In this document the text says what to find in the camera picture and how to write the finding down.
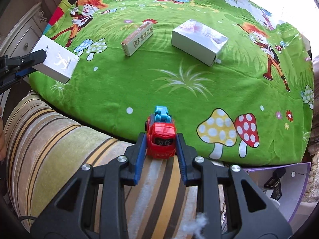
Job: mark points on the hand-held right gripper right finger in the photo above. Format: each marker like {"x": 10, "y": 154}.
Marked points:
{"x": 183, "y": 164}

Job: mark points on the purple cardboard box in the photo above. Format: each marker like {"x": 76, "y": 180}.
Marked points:
{"x": 296, "y": 186}

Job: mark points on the striped plush cushion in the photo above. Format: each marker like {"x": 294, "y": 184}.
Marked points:
{"x": 62, "y": 154}

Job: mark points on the green cartoon printed blanket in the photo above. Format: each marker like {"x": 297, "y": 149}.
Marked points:
{"x": 149, "y": 84}

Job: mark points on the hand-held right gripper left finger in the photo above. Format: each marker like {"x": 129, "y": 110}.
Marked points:
{"x": 139, "y": 161}

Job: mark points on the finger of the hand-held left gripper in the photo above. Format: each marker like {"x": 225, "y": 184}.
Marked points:
{"x": 22, "y": 73}
{"x": 27, "y": 60}

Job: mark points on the orange white toothpaste box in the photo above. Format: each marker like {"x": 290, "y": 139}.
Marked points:
{"x": 137, "y": 41}

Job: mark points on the white cotton fluff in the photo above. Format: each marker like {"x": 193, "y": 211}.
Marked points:
{"x": 197, "y": 225}

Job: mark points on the white ornate cabinet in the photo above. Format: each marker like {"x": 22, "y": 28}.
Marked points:
{"x": 22, "y": 37}

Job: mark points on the flat white purple-print box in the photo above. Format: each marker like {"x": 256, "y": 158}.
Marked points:
{"x": 197, "y": 39}

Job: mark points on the red toy car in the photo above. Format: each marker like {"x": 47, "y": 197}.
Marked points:
{"x": 162, "y": 134}

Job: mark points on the tall white carton box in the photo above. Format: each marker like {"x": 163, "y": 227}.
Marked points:
{"x": 59, "y": 64}

